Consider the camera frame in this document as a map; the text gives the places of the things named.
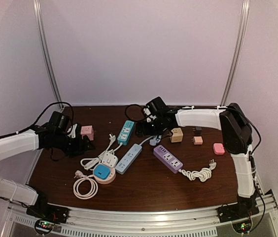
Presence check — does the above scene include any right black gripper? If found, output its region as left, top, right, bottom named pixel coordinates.
left=135, top=117, right=165, bottom=138

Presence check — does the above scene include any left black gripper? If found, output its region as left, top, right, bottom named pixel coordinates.
left=54, top=132, right=96, bottom=158

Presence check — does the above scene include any pink cube socket adapter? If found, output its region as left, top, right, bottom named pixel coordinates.
left=80, top=125, right=96, bottom=141

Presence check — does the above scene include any beige cube socket adapter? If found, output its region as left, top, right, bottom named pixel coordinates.
left=168, top=127, right=183, bottom=143

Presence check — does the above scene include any teal power strip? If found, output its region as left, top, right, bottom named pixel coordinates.
left=117, top=120, right=135, bottom=146

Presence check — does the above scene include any light blue power strip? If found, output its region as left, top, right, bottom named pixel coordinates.
left=115, top=144, right=142, bottom=174

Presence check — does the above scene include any purple usb power strip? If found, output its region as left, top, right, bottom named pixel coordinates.
left=153, top=145, right=183, bottom=174

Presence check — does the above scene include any white square socket adapter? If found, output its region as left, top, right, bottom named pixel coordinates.
left=102, top=153, right=118, bottom=168

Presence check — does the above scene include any blue square adapter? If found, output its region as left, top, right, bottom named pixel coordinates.
left=93, top=164, right=111, bottom=180

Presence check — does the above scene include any dark blue usb charger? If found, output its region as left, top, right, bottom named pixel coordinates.
left=193, top=126, right=203, bottom=136

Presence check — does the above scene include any small pink charger plug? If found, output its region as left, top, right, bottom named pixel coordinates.
left=192, top=136, right=203, bottom=145

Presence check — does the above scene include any pink round power strip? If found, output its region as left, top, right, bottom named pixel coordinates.
left=93, top=164, right=116, bottom=185

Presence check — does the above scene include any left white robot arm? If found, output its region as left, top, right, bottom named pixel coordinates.
left=0, top=123, right=95, bottom=219

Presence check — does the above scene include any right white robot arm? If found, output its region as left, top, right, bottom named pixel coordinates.
left=135, top=103, right=256, bottom=218

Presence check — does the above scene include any light blue coiled cable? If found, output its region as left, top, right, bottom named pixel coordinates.
left=139, top=134, right=166, bottom=147

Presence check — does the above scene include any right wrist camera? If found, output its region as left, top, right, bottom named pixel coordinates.
left=143, top=96, right=168, bottom=122

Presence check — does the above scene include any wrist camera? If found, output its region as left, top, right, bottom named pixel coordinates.
left=143, top=96, right=168, bottom=122
left=46, top=111, right=77, bottom=138

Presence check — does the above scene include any white cable with plug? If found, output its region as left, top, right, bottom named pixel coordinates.
left=80, top=133, right=125, bottom=171

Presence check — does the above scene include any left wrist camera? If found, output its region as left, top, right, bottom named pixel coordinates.
left=46, top=111, right=77, bottom=138

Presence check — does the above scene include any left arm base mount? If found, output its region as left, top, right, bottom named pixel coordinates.
left=24, top=203, right=69, bottom=224

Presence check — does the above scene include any aluminium front rail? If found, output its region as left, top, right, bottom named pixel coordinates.
left=0, top=194, right=278, bottom=237

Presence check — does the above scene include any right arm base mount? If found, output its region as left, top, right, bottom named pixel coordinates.
left=217, top=203, right=259, bottom=223

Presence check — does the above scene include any left aluminium frame post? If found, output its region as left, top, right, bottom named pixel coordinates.
left=33, top=0, right=62, bottom=102

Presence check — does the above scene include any aluminium frame post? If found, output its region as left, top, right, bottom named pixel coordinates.
left=33, top=0, right=62, bottom=102
left=220, top=0, right=250, bottom=106

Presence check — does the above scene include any right aluminium frame post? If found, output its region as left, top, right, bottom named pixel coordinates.
left=220, top=0, right=250, bottom=106

